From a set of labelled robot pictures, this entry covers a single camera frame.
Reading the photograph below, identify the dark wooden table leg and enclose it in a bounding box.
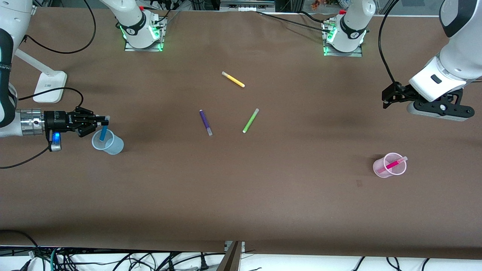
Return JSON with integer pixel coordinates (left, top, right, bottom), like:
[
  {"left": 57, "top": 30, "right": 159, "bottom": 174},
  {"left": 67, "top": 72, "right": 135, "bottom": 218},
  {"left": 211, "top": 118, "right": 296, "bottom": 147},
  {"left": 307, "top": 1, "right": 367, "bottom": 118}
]
[{"left": 217, "top": 241, "right": 243, "bottom": 271}]

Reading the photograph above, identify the translucent pink plastic cup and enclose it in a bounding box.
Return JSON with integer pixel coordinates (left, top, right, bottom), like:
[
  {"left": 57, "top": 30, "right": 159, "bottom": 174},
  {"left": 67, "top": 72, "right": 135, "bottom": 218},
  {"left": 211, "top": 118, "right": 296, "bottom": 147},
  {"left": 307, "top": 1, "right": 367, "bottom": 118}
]
[{"left": 373, "top": 152, "right": 407, "bottom": 178}]

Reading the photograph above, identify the pink marker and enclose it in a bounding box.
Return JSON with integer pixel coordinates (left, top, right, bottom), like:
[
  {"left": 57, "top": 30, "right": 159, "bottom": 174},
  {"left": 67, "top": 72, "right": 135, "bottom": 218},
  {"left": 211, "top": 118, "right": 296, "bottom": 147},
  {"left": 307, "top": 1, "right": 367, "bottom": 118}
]
[{"left": 378, "top": 156, "right": 408, "bottom": 174}]

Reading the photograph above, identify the translucent blue plastic cup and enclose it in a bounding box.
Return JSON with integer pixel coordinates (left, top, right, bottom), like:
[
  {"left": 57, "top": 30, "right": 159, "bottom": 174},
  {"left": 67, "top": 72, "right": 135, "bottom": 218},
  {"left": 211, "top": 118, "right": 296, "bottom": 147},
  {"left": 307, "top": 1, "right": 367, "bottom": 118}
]
[{"left": 92, "top": 129, "right": 124, "bottom": 155}]

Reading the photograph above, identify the black cable across table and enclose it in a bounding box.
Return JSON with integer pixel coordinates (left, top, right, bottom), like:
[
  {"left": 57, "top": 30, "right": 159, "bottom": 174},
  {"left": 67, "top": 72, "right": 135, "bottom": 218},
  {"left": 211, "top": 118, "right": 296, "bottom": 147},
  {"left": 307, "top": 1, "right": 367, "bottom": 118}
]
[{"left": 256, "top": 11, "right": 334, "bottom": 33}]

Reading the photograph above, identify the purple marker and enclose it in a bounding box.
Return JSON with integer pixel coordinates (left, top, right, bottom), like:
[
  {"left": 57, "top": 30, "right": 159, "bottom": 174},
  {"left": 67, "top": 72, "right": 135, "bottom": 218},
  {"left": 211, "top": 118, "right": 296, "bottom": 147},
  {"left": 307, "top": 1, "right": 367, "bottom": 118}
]
[{"left": 199, "top": 110, "right": 213, "bottom": 137}]

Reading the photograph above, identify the silver metal box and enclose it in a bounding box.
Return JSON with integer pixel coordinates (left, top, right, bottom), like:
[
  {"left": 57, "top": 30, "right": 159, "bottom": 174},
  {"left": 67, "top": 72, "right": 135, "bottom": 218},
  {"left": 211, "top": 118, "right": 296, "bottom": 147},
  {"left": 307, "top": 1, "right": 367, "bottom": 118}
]
[{"left": 220, "top": 0, "right": 275, "bottom": 12}]

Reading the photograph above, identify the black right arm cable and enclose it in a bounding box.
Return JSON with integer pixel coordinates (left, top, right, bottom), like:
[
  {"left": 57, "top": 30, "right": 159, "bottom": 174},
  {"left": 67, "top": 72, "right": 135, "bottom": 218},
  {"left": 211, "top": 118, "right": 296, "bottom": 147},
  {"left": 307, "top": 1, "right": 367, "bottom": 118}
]
[{"left": 23, "top": 0, "right": 97, "bottom": 54}]

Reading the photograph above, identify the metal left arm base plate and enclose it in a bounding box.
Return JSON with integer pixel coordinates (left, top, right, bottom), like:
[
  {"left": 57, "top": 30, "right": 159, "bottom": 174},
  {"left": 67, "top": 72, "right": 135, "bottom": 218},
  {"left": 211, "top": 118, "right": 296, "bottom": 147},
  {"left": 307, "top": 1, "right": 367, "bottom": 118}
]
[{"left": 323, "top": 21, "right": 363, "bottom": 57}]

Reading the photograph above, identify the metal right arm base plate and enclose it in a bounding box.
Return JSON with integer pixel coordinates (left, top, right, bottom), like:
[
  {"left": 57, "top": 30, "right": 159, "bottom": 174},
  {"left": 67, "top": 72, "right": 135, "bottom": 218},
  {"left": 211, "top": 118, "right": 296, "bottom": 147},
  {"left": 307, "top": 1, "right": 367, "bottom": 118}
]
[{"left": 124, "top": 15, "right": 167, "bottom": 52}]

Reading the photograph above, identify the green marker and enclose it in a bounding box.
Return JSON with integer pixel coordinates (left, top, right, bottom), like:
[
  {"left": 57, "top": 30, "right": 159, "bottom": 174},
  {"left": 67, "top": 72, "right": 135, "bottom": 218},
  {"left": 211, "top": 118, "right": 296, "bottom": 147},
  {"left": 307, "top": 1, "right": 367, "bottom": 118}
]
[{"left": 242, "top": 108, "right": 260, "bottom": 134}]

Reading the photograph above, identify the thick black floor cable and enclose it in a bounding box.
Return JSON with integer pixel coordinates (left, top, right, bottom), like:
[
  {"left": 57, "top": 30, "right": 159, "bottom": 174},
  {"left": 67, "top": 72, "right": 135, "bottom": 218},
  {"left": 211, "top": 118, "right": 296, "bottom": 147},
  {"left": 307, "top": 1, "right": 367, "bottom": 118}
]
[{"left": 0, "top": 230, "right": 40, "bottom": 260}]

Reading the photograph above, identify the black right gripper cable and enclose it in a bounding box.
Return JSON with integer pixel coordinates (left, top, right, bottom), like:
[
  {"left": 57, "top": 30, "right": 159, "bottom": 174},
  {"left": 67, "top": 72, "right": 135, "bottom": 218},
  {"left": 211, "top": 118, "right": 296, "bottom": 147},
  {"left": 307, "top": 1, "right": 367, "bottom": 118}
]
[{"left": 17, "top": 87, "right": 84, "bottom": 110}]

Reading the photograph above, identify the black right camera cable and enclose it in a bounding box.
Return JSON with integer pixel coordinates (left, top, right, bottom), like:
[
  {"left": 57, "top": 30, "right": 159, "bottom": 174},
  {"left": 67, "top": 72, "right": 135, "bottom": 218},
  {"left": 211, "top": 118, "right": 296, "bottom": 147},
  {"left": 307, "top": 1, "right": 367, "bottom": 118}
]
[{"left": 0, "top": 145, "right": 52, "bottom": 169}]

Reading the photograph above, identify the white table bracket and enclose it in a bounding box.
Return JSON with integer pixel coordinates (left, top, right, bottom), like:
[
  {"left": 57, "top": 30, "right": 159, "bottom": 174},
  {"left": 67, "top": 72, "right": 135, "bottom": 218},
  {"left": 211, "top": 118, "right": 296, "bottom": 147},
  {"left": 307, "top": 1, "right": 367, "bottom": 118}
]
[{"left": 224, "top": 241, "right": 246, "bottom": 253}]

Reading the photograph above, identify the yellow marker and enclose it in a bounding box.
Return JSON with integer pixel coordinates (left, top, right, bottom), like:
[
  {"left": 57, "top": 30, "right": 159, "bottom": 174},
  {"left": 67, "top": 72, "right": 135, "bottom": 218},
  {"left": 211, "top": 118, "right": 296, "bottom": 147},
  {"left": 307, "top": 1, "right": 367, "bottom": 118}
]
[{"left": 221, "top": 71, "right": 246, "bottom": 88}]

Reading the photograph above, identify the blue marker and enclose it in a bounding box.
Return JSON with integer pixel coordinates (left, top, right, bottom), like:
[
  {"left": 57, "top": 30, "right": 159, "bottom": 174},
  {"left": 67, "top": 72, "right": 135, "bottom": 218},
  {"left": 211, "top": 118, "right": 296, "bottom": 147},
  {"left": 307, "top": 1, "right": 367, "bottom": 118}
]
[{"left": 99, "top": 116, "right": 111, "bottom": 142}]

